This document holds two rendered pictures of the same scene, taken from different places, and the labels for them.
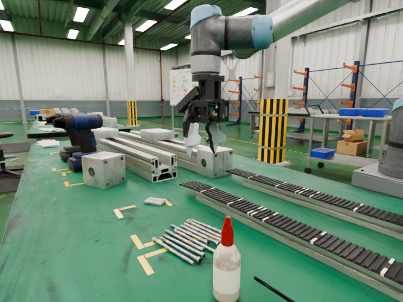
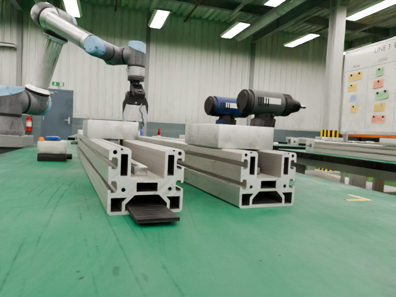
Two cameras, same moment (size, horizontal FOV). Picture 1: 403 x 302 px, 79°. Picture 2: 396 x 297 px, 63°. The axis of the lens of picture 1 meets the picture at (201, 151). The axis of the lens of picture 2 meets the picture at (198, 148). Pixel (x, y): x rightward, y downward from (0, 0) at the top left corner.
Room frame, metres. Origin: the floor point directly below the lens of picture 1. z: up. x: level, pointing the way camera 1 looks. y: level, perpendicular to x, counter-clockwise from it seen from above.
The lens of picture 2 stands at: (1.94, 0.65, 0.89)
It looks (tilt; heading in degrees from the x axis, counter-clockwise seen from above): 3 degrees down; 196
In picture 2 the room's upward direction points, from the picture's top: 3 degrees clockwise
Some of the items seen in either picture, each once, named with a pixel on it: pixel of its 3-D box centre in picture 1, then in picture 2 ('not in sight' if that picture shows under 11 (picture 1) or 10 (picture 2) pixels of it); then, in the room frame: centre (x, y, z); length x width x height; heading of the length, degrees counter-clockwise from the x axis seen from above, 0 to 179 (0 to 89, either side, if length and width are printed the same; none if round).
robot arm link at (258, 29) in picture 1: (247, 35); (115, 55); (0.65, -0.11, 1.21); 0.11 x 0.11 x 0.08; 84
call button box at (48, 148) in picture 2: not in sight; (55, 149); (1.10, -0.04, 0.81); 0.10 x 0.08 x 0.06; 129
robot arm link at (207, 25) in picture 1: (207, 33); (136, 55); (0.64, -0.01, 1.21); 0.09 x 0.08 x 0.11; 84
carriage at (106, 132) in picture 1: (103, 135); (225, 142); (1.32, 0.53, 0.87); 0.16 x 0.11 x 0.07; 39
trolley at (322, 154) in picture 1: (345, 141); not in sight; (3.39, -2.01, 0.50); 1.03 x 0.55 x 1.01; 44
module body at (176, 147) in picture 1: (157, 146); (107, 155); (1.24, 0.23, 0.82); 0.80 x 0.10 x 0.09; 39
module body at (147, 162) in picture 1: (121, 150); (180, 156); (1.12, 0.38, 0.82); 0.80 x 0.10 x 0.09; 39
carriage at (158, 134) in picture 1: (156, 136); (108, 135); (1.24, 0.23, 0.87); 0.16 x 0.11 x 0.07; 39
